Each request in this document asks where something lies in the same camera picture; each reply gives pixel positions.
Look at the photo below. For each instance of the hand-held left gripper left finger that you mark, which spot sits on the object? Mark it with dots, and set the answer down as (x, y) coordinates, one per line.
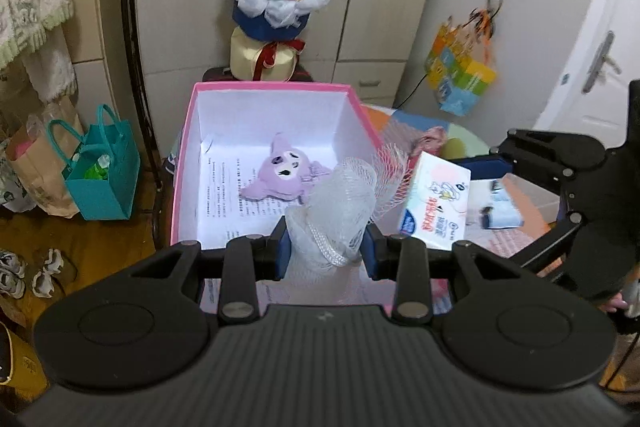
(280, 252)

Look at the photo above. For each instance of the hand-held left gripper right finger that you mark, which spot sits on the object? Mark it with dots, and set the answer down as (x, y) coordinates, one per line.
(372, 252)

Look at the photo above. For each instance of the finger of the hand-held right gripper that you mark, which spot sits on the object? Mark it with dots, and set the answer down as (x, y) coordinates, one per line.
(550, 152)
(555, 242)

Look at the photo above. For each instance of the white mesh bath sponge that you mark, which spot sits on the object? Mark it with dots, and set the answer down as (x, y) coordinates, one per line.
(340, 207)

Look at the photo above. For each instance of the pink cardboard box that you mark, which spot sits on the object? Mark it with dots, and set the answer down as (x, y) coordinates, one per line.
(270, 117)

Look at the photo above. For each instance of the person's right hand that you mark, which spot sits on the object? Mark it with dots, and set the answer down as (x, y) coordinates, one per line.
(612, 304)

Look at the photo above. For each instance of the colourful table mat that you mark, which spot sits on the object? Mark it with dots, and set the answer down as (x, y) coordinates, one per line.
(530, 232)

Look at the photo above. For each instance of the navy blue cloth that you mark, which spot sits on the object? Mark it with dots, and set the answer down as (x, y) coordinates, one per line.
(480, 167)

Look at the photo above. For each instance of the tissue pack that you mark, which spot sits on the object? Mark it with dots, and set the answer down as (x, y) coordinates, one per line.
(430, 207)

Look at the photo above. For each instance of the printed paper sheet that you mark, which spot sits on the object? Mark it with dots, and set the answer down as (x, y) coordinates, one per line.
(225, 202)

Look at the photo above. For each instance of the white foam net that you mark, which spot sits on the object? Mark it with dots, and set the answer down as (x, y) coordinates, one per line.
(395, 172)

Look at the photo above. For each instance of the purple plush toy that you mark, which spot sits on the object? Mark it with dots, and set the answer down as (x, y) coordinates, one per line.
(285, 167)

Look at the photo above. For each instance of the colourful hanging bag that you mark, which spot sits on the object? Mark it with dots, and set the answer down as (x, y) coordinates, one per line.
(465, 77)

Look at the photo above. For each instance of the pink floral plush toy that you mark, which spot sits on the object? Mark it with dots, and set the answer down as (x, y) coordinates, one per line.
(430, 142)

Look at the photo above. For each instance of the stack of magazines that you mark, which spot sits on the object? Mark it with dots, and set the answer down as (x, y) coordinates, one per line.
(172, 157)

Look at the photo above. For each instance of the teal tote bag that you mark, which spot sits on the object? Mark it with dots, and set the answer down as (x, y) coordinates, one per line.
(105, 192)

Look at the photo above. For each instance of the dark round stool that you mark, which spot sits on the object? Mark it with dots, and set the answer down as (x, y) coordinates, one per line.
(215, 74)

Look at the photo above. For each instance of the cream round box red ribbon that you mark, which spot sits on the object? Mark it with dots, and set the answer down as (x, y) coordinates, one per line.
(245, 57)

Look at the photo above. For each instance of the green bottle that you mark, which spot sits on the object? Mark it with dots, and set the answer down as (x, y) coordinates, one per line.
(97, 167)

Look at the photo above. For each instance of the brown paper bag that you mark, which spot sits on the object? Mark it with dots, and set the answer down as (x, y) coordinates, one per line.
(35, 177)

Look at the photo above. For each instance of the white plastic bag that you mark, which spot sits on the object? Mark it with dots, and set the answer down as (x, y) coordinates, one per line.
(15, 194)

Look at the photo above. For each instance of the black rack pole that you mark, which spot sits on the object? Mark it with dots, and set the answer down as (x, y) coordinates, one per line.
(131, 7)

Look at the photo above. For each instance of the beige fluffy garment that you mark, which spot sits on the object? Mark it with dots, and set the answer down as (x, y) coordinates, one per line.
(50, 67)

